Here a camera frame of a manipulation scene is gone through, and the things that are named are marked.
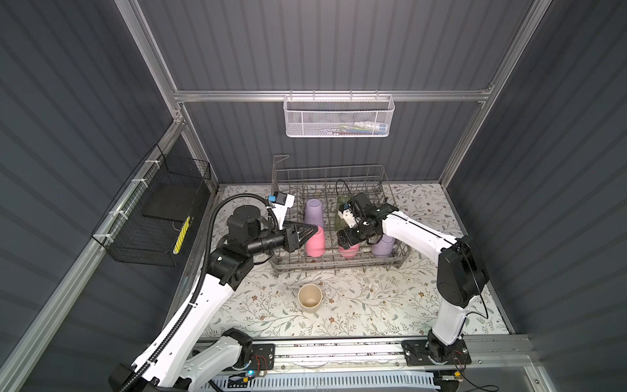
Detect green transparent glass cup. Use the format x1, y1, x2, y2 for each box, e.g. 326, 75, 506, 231
334, 195, 354, 231

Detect black wire wall basket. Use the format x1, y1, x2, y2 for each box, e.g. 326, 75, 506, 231
91, 145, 215, 267

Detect white mesh wall basket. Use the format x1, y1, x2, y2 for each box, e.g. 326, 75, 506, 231
282, 93, 395, 138

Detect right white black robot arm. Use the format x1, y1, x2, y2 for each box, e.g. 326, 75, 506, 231
337, 193, 489, 364

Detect pink plastic cup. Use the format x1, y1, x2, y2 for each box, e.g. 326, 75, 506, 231
338, 244, 360, 260
305, 226, 326, 257

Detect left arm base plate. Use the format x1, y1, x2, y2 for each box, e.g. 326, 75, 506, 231
224, 343, 276, 372

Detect left black corrugated cable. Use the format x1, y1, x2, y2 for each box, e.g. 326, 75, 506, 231
117, 193, 273, 392

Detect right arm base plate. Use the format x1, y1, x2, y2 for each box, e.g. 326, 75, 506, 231
401, 338, 473, 366

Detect aluminium front rail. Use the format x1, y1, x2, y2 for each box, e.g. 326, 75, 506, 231
134, 335, 540, 377

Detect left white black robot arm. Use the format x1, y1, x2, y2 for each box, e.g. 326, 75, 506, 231
109, 202, 319, 391

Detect tubes in white basket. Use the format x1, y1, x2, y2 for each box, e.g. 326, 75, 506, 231
327, 122, 389, 137

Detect grey wire dish rack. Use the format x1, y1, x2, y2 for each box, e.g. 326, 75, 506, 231
270, 155, 411, 274

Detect beige plastic cup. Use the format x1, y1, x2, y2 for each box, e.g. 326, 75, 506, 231
297, 284, 323, 314

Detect yellow brush in basket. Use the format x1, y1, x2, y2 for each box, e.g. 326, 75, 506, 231
172, 216, 192, 255

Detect black sponge pad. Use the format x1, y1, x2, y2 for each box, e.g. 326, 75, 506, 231
141, 185, 196, 222

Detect large purple plastic cup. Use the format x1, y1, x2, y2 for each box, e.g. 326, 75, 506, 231
305, 199, 324, 227

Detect small purple plastic cup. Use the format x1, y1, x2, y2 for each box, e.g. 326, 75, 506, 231
372, 235, 395, 258

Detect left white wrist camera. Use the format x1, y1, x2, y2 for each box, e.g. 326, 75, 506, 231
268, 191, 295, 230

